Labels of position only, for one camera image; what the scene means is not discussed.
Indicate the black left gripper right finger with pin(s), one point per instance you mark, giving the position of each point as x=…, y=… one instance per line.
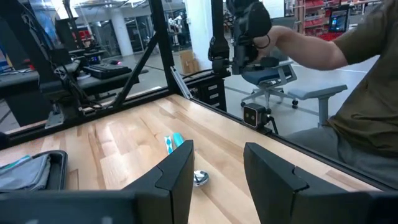
x=280, y=199

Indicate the black keypad console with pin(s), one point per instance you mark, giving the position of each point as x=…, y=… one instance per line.
x=107, y=71

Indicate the person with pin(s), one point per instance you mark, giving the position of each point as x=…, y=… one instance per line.
x=373, y=109

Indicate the black drawer cabinet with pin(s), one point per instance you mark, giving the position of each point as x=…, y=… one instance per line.
x=213, y=93

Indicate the grey chair armrest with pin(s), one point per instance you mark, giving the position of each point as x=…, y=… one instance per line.
x=317, y=91

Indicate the person's forearm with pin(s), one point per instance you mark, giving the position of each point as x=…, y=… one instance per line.
x=311, y=51

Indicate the grey cloth napkin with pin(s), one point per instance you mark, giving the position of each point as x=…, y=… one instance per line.
x=28, y=177

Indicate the person's hand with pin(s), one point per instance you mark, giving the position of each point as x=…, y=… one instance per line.
x=270, y=40

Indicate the red storage shelving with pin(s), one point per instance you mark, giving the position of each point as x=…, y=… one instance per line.
x=314, y=21

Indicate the black serving tray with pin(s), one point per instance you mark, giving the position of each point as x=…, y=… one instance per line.
x=60, y=171

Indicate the white round pillar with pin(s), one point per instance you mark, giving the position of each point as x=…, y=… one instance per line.
x=122, y=34

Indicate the blue office chair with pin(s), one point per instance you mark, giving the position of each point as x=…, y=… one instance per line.
x=264, y=76

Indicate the lit monitor screen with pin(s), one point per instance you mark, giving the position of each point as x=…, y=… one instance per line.
x=338, y=21

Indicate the small black cube camera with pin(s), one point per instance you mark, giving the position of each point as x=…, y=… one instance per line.
x=253, y=115

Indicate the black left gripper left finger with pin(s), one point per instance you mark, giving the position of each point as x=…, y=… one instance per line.
x=174, y=186

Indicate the cardboard box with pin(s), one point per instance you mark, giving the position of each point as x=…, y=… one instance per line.
x=189, y=62

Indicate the grey desk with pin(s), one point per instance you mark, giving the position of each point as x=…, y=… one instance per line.
x=102, y=82

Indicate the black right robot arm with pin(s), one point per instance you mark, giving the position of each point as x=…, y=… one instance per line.
x=66, y=99

